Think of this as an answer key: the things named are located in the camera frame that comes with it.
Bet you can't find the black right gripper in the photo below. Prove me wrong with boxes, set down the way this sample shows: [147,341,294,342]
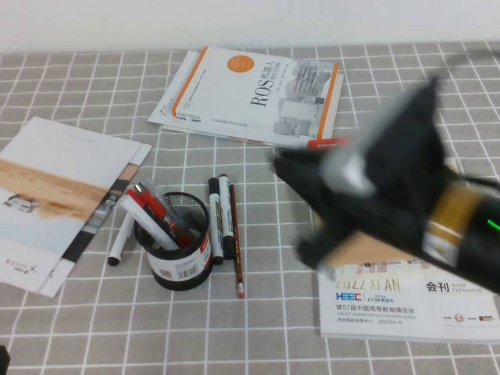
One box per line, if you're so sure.
[272,76,450,270]

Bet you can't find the red gel pen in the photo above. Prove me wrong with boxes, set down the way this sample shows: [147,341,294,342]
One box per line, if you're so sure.
[134,183,196,248]

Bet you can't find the black mesh pen holder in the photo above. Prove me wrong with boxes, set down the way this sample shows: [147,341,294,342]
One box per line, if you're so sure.
[134,191,215,291]

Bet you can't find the red capped pen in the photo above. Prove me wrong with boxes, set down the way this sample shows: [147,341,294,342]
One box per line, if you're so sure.
[123,187,152,212]

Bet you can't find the tan kraft notebook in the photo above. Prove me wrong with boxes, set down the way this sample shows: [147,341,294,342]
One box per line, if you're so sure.
[316,218,434,271]

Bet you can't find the red book white title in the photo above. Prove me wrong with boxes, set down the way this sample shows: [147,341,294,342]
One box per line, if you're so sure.
[306,136,352,152]

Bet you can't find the black white whiteboard marker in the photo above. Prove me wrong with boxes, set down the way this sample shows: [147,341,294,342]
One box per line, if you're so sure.
[217,173,236,261]
[208,177,227,266]

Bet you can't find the dark red pencil with eraser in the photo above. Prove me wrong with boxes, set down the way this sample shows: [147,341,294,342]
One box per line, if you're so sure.
[228,184,245,299]

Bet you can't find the white book beige pages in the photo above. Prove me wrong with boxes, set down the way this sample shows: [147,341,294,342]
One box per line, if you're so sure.
[162,72,345,152]

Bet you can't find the white show catalogue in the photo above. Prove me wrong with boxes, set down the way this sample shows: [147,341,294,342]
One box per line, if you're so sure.
[315,253,500,345]

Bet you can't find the white orange ROS book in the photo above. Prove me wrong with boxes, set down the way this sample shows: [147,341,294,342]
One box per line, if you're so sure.
[171,46,340,148]

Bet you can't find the white marker grey print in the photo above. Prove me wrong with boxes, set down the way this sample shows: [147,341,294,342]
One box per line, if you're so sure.
[119,194,181,251]

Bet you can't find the thin white booklet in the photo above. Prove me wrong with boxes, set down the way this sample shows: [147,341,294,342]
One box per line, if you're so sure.
[147,50,204,136]

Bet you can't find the white marker black cap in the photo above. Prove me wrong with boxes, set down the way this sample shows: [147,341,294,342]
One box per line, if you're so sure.
[107,210,136,268]

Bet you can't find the white brochure with photos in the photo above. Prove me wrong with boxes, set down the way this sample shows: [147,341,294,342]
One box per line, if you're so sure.
[38,142,153,298]

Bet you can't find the desert car brochure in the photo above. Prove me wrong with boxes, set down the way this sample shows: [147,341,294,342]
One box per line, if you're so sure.
[0,116,144,294]

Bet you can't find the silver grey wrist camera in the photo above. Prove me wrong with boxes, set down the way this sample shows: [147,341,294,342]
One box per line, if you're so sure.
[322,150,378,198]

